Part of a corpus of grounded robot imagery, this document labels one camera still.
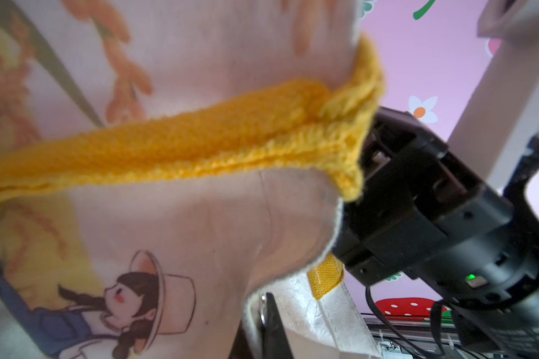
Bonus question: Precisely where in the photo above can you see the white canvas tote bag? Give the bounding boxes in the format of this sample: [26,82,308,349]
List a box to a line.
[0,1,383,358]

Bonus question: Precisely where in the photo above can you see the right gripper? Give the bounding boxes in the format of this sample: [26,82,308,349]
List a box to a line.
[332,108,513,286]

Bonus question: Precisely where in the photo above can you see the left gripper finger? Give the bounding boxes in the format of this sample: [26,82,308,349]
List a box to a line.
[260,293,293,359]

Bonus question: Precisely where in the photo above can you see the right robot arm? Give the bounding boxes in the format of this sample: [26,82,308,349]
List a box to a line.
[333,1,539,358]

